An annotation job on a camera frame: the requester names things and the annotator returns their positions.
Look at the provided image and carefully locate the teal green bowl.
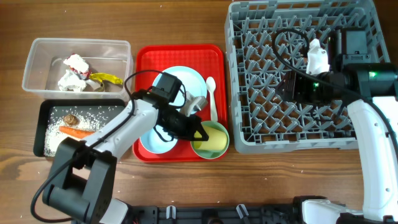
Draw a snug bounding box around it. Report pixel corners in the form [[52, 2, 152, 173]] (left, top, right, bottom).
[[190, 121, 229, 160]]

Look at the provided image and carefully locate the large light blue plate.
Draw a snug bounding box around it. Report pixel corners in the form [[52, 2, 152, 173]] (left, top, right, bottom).
[[164, 66, 207, 106]]

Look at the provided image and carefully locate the yellow wrapper strip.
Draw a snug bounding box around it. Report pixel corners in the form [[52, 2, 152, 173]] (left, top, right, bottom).
[[89, 73, 123, 92]]

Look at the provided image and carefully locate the clear plastic bin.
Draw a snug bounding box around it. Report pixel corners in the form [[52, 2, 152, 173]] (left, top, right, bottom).
[[22, 38, 134, 101]]

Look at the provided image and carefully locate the red serving tray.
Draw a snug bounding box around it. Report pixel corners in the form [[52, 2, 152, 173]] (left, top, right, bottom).
[[132, 44, 228, 163]]

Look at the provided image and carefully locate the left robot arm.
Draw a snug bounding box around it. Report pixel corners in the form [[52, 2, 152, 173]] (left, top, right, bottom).
[[33, 100, 209, 223]]

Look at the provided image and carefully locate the white tissue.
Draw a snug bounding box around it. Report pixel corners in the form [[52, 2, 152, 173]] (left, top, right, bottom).
[[58, 70, 87, 92], [63, 54, 89, 73]]

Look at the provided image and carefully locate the black plastic tray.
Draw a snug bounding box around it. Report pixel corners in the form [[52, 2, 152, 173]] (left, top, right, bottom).
[[33, 99, 125, 157]]

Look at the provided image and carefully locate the white rice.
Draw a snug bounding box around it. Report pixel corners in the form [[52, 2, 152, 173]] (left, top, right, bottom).
[[44, 106, 124, 157]]

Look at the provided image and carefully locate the grey dishwasher rack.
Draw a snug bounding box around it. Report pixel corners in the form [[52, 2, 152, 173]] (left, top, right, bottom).
[[224, 0, 389, 154]]

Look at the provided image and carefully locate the light blue bowl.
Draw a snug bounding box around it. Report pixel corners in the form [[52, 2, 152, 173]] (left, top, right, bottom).
[[140, 125, 178, 154]]

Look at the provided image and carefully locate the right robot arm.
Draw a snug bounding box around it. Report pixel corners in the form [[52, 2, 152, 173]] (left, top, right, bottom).
[[276, 27, 397, 223]]

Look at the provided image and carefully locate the yellow plastic cup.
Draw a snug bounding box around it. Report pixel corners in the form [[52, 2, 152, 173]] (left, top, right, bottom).
[[193, 126, 228, 151]]

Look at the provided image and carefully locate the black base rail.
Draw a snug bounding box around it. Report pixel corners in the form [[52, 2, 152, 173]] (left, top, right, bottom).
[[71, 203, 296, 224]]

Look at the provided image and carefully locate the orange carrot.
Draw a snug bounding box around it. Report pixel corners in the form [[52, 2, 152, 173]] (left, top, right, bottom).
[[58, 126, 93, 139]]

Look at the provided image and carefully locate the brown food lump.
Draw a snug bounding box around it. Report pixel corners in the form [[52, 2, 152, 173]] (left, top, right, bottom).
[[63, 114, 79, 126]]

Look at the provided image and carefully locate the red foil wrapper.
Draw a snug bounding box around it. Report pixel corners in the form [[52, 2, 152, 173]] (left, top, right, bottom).
[[73, 70, 91, 80]]

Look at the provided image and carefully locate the white plastic spoon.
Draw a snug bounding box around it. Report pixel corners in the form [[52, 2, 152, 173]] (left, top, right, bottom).
[[206, 77, 218, 122]]

